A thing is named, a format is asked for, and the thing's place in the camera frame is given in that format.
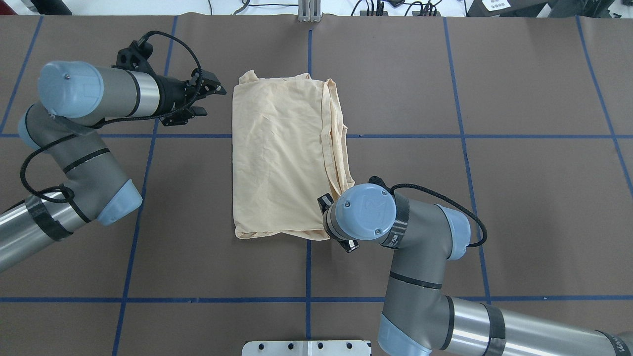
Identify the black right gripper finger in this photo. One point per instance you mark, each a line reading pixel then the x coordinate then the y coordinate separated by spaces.
pixel 348 245
pixel 325 202

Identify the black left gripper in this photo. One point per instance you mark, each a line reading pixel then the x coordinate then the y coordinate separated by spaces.
pixel 171 95

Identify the cream long-sleeve printed shirt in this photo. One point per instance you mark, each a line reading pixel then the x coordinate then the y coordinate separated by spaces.
pixel 288 149

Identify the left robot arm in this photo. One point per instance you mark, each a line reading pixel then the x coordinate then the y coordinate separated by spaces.
pixel 75 99

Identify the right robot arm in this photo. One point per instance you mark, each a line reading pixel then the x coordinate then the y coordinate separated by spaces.
pixel 426 230

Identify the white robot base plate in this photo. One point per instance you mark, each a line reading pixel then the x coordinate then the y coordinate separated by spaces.
pixel 308 348

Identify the aluminium frame post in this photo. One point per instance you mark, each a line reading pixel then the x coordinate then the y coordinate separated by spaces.
pixel 309 11

